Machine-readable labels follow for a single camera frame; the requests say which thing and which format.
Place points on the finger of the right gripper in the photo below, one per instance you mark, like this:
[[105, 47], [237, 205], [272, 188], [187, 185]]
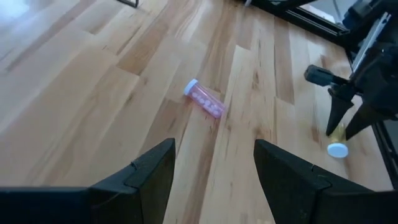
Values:
[[365, 119], [337, 112]]

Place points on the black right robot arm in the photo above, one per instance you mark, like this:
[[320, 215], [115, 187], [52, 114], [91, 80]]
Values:
[[360, 15]]

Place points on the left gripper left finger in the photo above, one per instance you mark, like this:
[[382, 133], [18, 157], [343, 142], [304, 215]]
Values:
[[143, 189]]

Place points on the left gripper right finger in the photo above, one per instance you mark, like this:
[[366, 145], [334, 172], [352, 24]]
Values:
[[298, 193]]

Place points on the yellow pill bottle white cap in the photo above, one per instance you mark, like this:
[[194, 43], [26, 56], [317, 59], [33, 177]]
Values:
[[338, 151]]

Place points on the pink pill bottle white cap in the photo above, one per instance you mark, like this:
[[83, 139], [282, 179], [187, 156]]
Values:
[[206, 101]]

